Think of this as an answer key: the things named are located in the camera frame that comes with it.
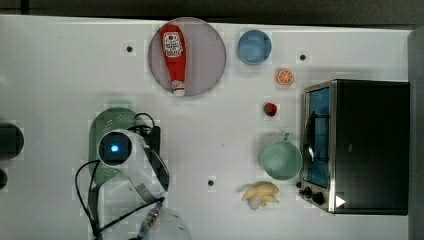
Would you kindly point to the grey round plate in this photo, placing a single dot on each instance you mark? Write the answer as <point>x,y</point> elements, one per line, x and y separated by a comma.
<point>205,52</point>

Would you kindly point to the orange slice toy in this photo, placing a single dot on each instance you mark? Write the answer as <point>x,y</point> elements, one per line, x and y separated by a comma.
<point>285,77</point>

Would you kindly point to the red strawberry near oven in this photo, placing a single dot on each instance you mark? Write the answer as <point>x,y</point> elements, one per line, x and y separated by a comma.
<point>270,109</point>

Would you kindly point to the black toaster oven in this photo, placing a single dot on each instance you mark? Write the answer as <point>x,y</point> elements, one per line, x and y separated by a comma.
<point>355,146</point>

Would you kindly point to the yellow banana toy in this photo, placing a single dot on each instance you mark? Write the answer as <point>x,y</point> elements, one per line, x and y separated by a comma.
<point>260,195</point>

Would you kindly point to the green plastic strainer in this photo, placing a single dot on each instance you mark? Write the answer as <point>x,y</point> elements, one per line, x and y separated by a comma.
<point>113,118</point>

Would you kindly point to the red ketchup bottle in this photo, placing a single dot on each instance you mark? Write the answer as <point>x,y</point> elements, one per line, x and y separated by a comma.
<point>174,53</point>

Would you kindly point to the lower black cylinder holder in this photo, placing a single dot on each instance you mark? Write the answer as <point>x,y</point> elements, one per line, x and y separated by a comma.
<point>3,179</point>

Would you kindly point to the black cylinder holder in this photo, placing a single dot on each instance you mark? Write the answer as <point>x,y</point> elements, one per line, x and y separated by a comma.
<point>11,141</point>
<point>3,179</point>

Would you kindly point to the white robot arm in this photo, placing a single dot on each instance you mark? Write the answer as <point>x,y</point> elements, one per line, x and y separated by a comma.
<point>131,204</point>

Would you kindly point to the teal green mug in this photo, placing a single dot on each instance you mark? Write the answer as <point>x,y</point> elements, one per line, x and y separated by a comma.
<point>281,159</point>

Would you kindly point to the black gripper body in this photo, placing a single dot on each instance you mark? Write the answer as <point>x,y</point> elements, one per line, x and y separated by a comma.
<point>151,136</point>

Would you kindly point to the blue bowl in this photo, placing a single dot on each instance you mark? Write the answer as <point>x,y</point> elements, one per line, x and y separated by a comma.
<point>254,47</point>

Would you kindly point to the upper black cylinder holder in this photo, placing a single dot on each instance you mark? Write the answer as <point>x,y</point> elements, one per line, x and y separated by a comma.
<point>11,141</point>

